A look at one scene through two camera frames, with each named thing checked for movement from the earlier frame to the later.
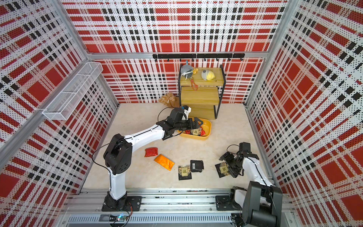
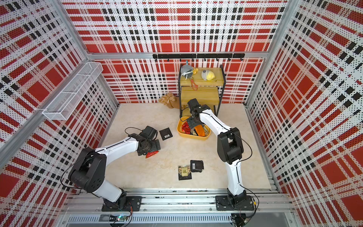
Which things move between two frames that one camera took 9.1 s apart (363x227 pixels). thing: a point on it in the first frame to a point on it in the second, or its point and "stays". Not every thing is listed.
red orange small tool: x=194 y=86 stays
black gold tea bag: x=222 y=169 to x=206 y=130
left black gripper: x=191 y=124 to x=155 y=147
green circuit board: x=117 y=218 stays
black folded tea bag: x=196 y=165 stays
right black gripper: x=228 y=157 to x=192 y=122
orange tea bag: x=166 y=162 to x=200 y=130
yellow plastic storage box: x=206 y=126 stays
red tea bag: x=151 y=152 stays
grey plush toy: x=186 y=70 stays
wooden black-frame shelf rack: x=202 y=92 stays
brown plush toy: x=170 y=100 stays
